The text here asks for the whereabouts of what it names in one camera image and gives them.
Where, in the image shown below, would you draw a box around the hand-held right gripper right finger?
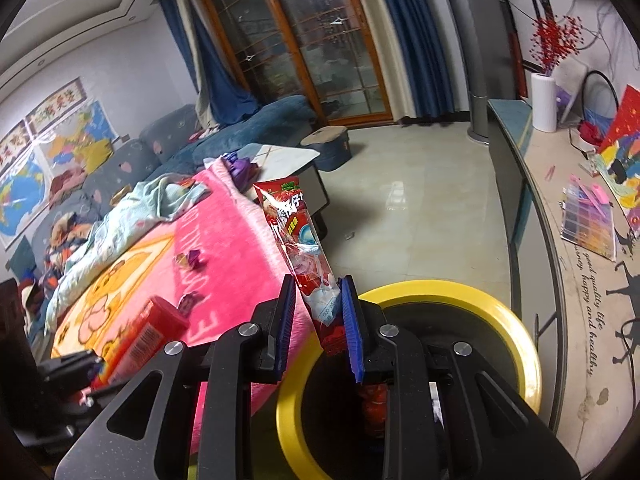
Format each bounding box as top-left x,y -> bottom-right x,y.
339,275 -> 582,480

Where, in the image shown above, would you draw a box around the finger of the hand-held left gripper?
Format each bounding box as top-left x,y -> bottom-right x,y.
39,350 -> 105,387

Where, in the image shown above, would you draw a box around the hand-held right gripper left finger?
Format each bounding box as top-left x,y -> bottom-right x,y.
55,274 -> 297,480

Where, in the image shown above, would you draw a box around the red strawberry snack packet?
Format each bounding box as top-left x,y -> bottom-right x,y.
252,175 -> 351,358

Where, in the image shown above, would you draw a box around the yellow trash bin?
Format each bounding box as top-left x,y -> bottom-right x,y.
275,280 -> 543,480

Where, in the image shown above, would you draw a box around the dark wooden furniture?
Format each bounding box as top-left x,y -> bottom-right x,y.
0,277 -> 56,396

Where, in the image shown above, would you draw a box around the purple candy wrapper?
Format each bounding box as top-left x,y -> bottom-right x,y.
179,291 -> 205,317
174,249 -> 207,269

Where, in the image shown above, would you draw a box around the pink printed blanket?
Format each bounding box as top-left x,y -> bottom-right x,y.
50,157 -> 326,428

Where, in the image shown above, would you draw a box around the colourful cloth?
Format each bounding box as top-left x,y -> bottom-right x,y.
40,209 -> 98,283

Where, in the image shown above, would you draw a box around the light blue printed quilt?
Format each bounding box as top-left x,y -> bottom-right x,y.
42,172 -> 211,338

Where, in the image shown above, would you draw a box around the purple toy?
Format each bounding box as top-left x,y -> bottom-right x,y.
226,152 -> 259,189

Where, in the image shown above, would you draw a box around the white top coffee table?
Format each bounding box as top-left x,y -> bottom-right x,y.
235,141 -> 332,242

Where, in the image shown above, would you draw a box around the world map poster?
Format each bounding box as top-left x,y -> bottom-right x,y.
0,152 -> 52,252

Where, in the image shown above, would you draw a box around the pink cloth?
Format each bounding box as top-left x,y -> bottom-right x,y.
49,166 -> 90,207

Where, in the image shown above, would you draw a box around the round dark blue pouf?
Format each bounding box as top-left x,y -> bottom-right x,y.
299,126 -> 352,172

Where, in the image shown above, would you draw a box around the long grey tv cabinet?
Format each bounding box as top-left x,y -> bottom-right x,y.
487,97 -> 640,476

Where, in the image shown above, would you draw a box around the colourful map poster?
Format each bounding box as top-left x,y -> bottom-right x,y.
37,101 -> 122,182

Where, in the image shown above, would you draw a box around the blue grey sofa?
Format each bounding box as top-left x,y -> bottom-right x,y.
10,94 -> 321,286

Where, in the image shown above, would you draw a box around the red patterned banner poster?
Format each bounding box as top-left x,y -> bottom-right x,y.
25,76 -> 85,127
0,120 -> 32,172

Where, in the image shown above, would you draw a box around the coloured paint set box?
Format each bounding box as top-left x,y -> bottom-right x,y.
560,182 -> 617,262

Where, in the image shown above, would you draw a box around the blue curtain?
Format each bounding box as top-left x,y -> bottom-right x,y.
367,0 -> 458,122
157,0 -> 263,128

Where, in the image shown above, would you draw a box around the wooden framed glass door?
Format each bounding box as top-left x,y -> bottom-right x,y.
187,0 -> 396,128

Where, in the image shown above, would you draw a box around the white paper roll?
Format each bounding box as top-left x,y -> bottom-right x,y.
530,72 -> 558,133

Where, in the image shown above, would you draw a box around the grey column air conditioner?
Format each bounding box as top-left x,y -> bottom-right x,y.
434,0 -> 495,147

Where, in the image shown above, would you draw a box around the colourful painting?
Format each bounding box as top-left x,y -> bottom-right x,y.
592,85 -> 640,211

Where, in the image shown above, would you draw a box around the black hoop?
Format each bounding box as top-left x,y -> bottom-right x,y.
581,69 -> 624,130

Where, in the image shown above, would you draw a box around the red berry branches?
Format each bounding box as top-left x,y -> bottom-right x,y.
525,14 -> 586,78

